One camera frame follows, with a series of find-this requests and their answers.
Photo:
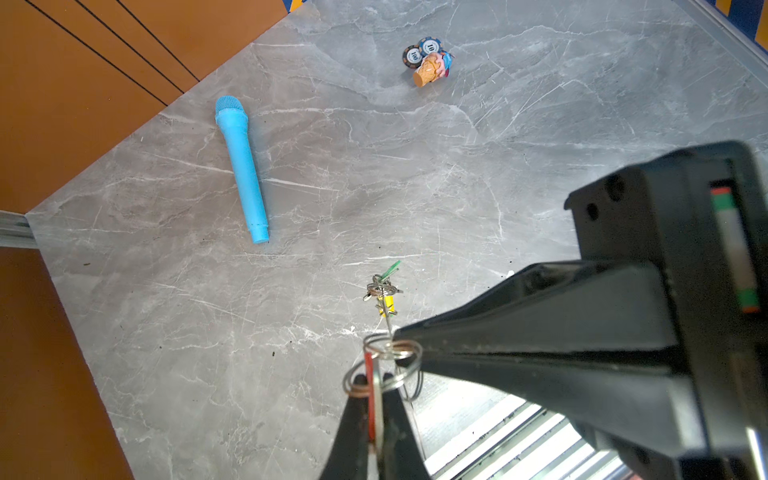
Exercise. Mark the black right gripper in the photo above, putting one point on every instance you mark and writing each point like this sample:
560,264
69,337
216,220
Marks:
698,215

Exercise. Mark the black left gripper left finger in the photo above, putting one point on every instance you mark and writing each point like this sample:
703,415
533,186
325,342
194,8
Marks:
348,458

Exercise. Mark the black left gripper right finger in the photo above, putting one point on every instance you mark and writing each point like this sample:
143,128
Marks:
401,458

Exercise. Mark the keyring with coloured keys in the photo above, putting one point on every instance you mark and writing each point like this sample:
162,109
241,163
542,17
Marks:
404,356

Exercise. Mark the yellow tagged key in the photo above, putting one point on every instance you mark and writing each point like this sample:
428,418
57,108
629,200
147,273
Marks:
386,305

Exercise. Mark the green tagged key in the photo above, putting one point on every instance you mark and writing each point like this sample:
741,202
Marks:
380,286

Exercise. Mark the red tagged key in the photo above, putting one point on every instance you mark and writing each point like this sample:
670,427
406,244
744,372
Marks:
371,377

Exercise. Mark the small colourful toy figure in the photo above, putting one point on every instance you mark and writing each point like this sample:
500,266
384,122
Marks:
428,60

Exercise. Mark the light blue plastic tube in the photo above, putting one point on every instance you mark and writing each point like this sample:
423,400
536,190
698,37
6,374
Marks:
232,120

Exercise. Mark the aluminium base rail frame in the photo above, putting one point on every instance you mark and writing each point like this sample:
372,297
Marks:
468,431

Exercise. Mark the aluminium corner post left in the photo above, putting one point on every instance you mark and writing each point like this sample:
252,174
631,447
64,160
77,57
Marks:
15,231

